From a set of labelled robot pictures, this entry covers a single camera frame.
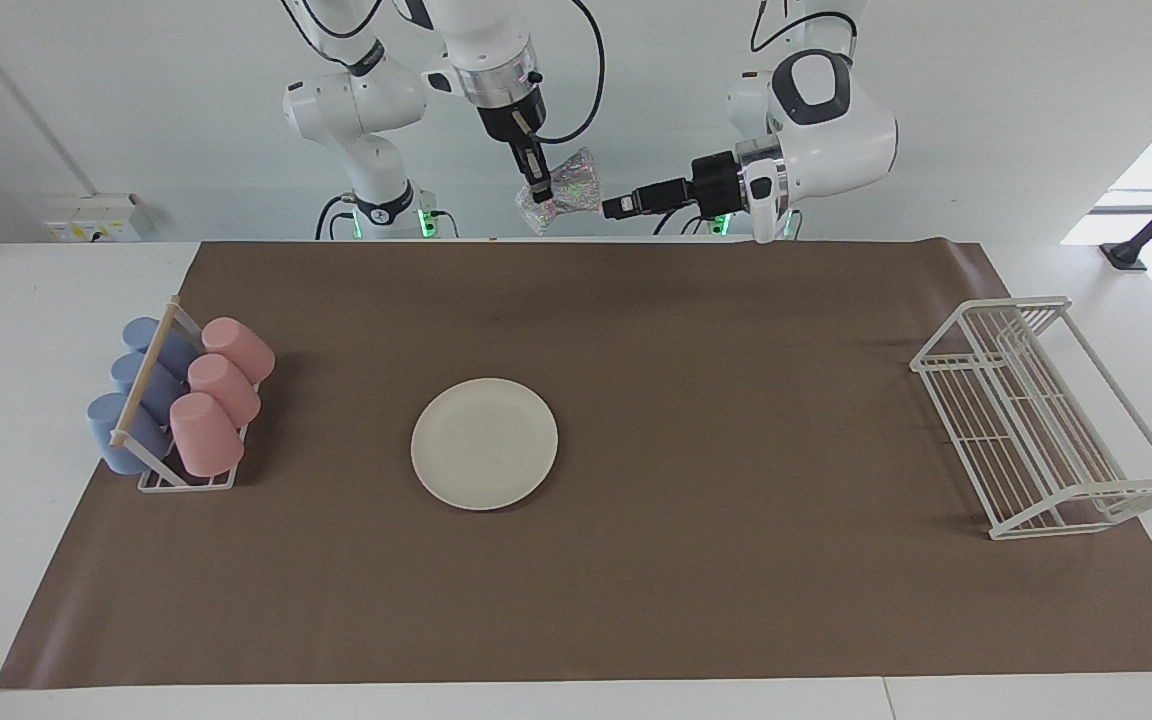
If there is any cream round plate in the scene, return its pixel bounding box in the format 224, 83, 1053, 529
410, 377, 559, 512

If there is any pink plastic cup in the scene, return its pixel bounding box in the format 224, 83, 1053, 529
187, 354, 262, 428
169, 392, 245, 478
201, 317, 276, 385

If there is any brown table mat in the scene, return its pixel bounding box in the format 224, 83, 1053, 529
0, 240, 1152, 690

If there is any blue plastic cup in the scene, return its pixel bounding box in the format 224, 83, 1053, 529
122, 317, 199, 379
111, 352, 187, 426
86, 392, 175, 476

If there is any cup rack with wooden bar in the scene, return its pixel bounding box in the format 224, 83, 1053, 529
109, 296, 262, 493

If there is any black left base cable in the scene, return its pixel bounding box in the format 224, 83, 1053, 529
654, 203, 737, 238

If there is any black base cable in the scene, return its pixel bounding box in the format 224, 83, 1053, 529
316, 193, 357, 241
654, 203, 737, 238

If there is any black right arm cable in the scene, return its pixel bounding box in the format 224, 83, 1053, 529
534, 0, 605, 146

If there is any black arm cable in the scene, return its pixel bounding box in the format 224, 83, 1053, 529
534, 0, 605, 146
749, 10, 859, 53

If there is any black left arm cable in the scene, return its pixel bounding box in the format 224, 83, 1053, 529
749, 10, 859, 53

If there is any black right base cable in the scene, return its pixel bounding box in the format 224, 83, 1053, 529
316, 193, 357, 241

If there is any white wall socket box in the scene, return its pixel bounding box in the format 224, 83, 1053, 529
44, 194, 154, 243

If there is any white wire dish rack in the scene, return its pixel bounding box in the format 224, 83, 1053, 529
910, 296, 1152, 541

